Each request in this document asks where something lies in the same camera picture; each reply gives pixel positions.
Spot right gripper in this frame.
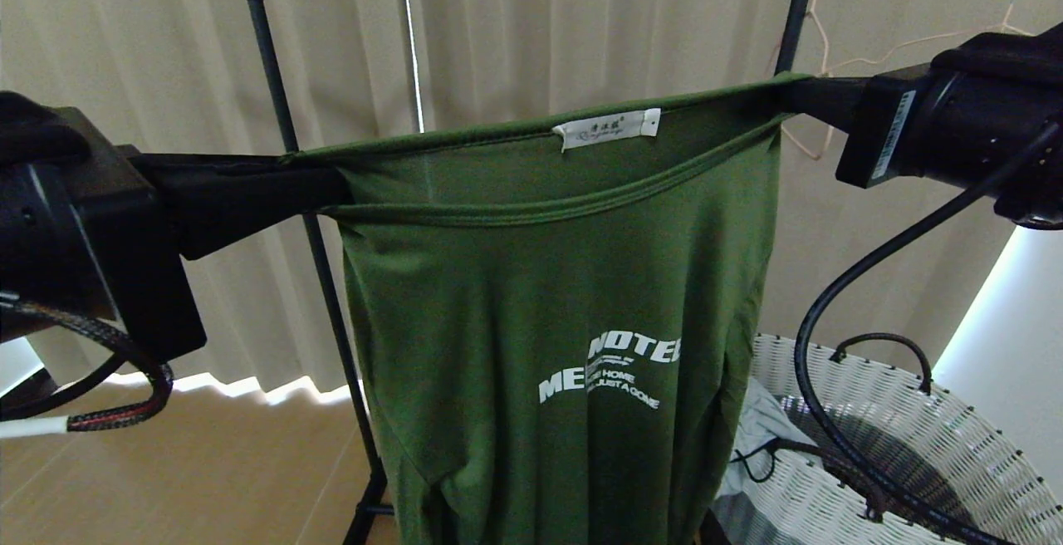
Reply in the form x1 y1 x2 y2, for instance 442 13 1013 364
835 63 1063 194

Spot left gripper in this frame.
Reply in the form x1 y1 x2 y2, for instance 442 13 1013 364
0 109 355 363

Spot green long-sleeved shirt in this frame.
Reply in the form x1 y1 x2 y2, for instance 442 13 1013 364
287 71 812 545

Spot black clothes rack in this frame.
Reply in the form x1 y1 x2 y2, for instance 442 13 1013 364
56 0 1018 545

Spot white laundry basket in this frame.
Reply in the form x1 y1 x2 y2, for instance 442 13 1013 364
713 332 1063 545

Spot pale grey shorts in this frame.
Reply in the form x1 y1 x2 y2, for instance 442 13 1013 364
712 375 803 545

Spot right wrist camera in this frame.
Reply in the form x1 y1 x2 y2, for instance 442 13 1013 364
938 23 1063 89

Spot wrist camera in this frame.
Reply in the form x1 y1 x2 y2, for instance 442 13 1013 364
0 91 93 166
938 23 1063 89

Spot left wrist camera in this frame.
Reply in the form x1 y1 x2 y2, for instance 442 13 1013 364
0 91 93 166

